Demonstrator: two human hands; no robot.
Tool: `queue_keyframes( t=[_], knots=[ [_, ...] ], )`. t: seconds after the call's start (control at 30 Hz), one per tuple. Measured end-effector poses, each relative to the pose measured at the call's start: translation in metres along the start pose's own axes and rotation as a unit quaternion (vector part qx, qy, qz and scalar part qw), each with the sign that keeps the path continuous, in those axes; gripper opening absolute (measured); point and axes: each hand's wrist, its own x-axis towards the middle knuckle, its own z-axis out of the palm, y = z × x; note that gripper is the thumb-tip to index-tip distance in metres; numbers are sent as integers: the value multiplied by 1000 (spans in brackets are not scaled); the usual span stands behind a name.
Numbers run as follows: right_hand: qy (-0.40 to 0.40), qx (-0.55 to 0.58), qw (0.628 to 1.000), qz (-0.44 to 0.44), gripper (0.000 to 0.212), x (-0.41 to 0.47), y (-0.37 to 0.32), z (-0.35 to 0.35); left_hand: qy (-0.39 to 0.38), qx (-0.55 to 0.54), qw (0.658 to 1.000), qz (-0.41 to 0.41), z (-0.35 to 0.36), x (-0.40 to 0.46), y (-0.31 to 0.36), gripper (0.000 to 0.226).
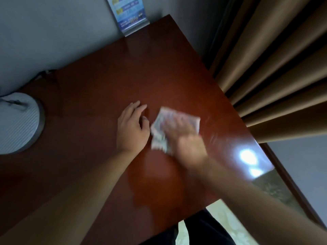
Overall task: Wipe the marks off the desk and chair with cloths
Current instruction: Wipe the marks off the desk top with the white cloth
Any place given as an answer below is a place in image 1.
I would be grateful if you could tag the person's left hand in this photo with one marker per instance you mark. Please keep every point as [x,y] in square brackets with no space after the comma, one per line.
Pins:
[131,132]

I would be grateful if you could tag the person's right hand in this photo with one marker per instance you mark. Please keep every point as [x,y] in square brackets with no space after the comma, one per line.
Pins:
[182,139]

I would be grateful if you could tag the person's left thumb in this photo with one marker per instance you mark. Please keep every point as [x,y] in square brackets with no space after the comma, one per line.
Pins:
[146,123]

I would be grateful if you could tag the person's right fingers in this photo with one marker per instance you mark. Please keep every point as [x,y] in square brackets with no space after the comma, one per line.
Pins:
[177,125]

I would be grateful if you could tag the patterned cleaning cloth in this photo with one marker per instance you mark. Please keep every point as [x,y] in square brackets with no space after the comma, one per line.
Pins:
[163,127]

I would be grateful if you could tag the person's right forearm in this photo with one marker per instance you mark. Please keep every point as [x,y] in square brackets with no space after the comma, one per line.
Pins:
[258,201]

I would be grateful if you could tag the person's left forearm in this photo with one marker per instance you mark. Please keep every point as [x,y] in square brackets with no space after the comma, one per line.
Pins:
[63,199]

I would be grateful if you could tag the person's black trousers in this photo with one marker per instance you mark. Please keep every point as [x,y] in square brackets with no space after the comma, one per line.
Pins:
[194,229]

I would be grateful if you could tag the blue acrylic sign stand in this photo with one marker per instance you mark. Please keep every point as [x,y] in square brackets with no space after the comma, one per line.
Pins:
[127,15]

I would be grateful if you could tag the brown curtain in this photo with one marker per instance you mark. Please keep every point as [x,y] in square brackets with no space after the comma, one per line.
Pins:
[273,63]

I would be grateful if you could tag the white ribbed lamp shade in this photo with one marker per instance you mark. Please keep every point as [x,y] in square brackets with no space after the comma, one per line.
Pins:
[16,123]

